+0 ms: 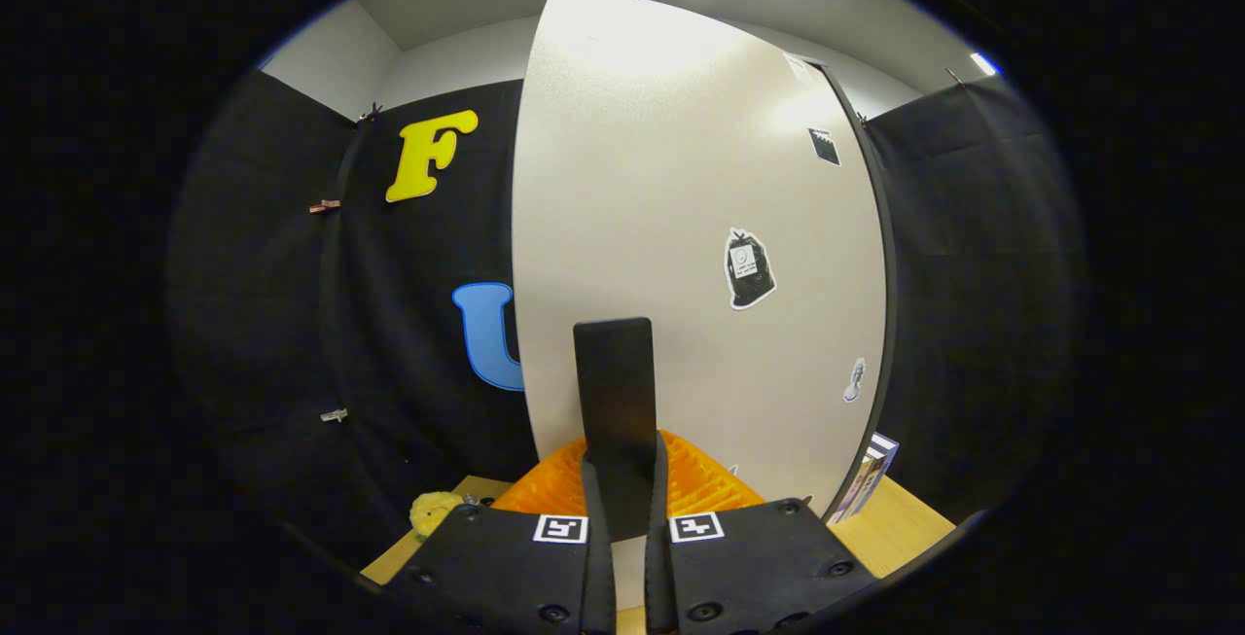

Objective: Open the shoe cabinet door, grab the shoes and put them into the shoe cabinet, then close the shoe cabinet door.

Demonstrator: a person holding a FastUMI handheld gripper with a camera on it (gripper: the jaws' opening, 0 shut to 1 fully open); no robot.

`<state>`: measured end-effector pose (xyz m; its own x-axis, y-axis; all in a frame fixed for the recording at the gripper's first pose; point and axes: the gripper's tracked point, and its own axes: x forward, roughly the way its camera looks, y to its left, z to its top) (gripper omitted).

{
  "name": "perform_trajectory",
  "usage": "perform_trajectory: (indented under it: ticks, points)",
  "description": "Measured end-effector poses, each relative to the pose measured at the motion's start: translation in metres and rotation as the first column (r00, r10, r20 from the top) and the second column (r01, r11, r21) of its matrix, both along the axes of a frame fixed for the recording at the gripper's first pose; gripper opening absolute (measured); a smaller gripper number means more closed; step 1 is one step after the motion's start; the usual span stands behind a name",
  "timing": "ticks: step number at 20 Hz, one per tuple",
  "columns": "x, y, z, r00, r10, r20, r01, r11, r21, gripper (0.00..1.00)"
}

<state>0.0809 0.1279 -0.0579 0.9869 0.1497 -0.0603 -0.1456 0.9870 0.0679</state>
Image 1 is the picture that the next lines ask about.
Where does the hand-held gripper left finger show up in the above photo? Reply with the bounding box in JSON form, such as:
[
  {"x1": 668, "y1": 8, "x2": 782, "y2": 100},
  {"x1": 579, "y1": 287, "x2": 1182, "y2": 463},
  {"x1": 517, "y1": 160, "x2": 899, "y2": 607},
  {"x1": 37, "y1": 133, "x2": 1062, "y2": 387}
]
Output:
[{"x1": 385, "y1": 436, "x2": 620, "y2": 635}]

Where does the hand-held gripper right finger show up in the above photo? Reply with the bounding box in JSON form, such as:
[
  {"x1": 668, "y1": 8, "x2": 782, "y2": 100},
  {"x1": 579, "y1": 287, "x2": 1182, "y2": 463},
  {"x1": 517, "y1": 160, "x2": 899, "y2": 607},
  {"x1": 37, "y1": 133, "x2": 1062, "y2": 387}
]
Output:
[{"x1": 642, "y1": 429, "x2": 883, "y2": 635}]

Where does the black door handle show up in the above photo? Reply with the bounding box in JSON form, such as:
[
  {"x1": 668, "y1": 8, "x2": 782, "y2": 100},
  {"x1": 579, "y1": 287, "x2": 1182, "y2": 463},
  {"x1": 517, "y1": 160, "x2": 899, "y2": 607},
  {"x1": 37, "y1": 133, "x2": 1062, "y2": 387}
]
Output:
[{"x1": 572, "y1": 317, "x2": 660, "y2": 544}]

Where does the beige shoe cabinet door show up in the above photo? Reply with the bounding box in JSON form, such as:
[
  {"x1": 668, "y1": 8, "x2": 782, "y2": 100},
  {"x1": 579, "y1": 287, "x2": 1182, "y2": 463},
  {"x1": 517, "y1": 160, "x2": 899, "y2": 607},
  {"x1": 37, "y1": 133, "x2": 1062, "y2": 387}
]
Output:
[{"x1": 511, "y1": 0, "x2": 888, "y2": 612}]

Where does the yellow plush pineapple toy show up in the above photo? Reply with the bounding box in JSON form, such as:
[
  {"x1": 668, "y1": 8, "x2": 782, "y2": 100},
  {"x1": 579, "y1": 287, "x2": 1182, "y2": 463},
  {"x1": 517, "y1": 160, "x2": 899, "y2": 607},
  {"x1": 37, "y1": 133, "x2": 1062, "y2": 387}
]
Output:
[{"x1": 409, "y1": 490, "x2": 466, "y2": 541}]

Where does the black backdrop cloth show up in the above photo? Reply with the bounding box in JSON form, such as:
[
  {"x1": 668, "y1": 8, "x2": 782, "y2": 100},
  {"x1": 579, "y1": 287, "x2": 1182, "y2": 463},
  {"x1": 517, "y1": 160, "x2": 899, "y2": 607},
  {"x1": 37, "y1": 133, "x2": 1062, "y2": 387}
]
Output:
[{"x1": 165, "y1": 71, "x2": 1085, "y2": 558}]

